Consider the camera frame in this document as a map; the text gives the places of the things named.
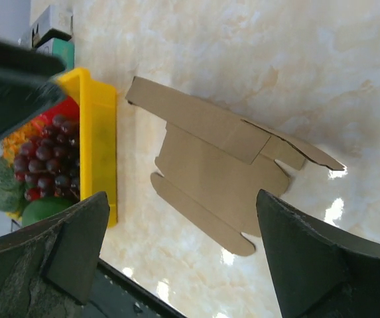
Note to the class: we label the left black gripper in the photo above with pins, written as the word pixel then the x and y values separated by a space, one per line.
pixel 27 87

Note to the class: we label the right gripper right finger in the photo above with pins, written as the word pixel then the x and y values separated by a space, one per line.
pixel 317 270

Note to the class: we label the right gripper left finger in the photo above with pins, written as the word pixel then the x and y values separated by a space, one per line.
pixel 47 269

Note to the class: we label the brown cardboard box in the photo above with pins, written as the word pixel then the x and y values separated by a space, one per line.
pixel 213 163

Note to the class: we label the green toothpaste box front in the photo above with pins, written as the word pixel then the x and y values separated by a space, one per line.
pixel 65 50

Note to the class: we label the red apple back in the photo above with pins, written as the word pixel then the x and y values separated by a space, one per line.
pixel 68 108

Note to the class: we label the orange spiky fruit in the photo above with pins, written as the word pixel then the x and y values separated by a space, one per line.
pixel 12 143

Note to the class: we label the green lime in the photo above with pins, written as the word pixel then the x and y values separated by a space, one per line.
pixel 44 208

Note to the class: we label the yellow plastic tray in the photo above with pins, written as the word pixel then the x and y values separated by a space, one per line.
pixel 98 163

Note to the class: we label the purple grape bunch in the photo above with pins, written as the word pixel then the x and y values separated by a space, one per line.
pixel 49 165

